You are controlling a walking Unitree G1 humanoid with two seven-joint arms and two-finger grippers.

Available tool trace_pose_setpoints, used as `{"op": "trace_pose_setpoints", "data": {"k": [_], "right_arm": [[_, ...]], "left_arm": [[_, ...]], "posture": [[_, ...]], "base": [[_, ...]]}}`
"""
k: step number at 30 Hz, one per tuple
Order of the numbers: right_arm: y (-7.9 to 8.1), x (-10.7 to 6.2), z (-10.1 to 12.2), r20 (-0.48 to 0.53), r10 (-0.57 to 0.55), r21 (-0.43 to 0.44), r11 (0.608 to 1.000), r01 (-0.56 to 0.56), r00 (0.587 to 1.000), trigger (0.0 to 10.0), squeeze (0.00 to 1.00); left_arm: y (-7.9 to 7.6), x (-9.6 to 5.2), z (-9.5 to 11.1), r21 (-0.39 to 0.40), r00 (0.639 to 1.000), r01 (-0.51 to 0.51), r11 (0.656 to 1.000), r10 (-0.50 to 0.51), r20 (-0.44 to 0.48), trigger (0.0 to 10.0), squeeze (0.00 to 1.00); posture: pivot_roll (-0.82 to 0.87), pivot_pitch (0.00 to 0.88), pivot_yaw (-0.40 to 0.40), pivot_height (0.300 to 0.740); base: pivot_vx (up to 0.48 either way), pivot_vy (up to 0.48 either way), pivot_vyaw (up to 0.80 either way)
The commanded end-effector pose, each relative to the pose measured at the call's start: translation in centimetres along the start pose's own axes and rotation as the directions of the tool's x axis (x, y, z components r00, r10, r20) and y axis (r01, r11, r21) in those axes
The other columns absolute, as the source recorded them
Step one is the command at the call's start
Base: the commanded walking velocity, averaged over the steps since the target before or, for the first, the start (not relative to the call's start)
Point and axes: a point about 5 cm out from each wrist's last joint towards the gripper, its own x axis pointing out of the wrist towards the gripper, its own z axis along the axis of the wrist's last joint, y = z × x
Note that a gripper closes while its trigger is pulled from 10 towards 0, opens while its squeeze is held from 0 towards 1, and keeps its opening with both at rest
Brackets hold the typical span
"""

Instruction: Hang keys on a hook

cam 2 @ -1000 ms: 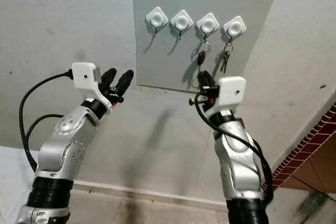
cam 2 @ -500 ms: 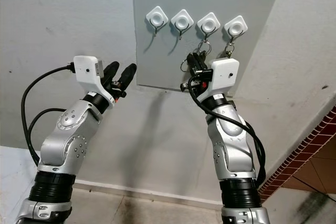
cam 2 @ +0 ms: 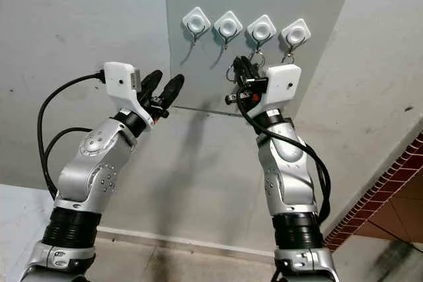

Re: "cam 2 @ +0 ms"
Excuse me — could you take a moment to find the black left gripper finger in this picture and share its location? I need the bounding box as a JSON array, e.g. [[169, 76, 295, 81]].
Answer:
[[159, 74, 186, 108], [139, 69, 164, 99]]

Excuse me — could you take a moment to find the silver key ring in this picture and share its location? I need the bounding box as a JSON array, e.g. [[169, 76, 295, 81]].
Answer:
[[278, 48, 297, 65], [250, 44, 267, 67]]

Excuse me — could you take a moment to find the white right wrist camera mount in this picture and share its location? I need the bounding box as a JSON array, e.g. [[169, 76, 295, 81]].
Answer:
[[250, 64, 303, 123]]

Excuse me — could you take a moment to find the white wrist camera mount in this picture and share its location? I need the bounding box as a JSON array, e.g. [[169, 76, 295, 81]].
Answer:
[[103, 61, 148, 122], [250, 64, 303, 123]]

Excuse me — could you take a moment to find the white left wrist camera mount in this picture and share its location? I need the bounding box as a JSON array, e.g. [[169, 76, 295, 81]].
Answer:
[[103, 61, 148, 122]]

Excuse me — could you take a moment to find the white square wall hook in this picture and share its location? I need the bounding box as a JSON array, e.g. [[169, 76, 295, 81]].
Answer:
[[280, 18, 313, 52], [246, 14, 278, 49], [213, 10, 245, 50], [182, 7, 213, 47]]

